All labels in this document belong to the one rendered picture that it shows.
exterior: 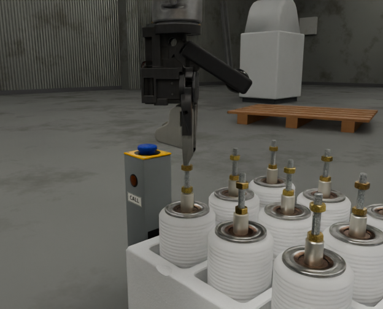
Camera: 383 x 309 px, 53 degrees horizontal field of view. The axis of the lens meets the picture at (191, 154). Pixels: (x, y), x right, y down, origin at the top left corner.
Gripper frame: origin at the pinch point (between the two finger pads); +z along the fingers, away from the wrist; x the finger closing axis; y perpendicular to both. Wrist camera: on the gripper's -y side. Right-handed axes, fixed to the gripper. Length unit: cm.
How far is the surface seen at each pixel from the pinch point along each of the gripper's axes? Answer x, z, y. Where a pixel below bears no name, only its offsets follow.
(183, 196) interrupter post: 1.0, 6.9, 1.3
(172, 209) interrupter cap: 0.9, 9.3, 3.2
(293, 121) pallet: -251, 29, -55
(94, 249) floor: -32, 35, 30
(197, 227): 4.2, 10.8, -1.5
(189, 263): 4.7, 16.9, -0.2
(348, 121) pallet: -235, 27, -92
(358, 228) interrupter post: 8.0, 8.3, -24.4
